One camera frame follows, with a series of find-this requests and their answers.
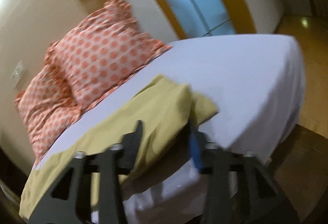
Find khaki pants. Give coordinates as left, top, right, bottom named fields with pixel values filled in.
left=19, top=74, right=219, bottom=219

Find left polka dot pillow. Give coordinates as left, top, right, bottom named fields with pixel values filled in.
left=14, top=64, right=81, bottom=164

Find polka dot pillow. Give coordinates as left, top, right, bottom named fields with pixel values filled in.
left=45, top=0, right=171, bottom=110
left=14, top=64, right=81, bottom=164

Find white bed sheet mattress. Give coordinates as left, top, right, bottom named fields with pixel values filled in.
left=46, top=34, right=305, bottom=223

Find right polka dot pillow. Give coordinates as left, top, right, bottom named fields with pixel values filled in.
left=45, top=0, right=171, bottom=110

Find white wall socket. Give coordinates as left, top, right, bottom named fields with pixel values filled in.
left=10, top=61, right=26, bottom=88

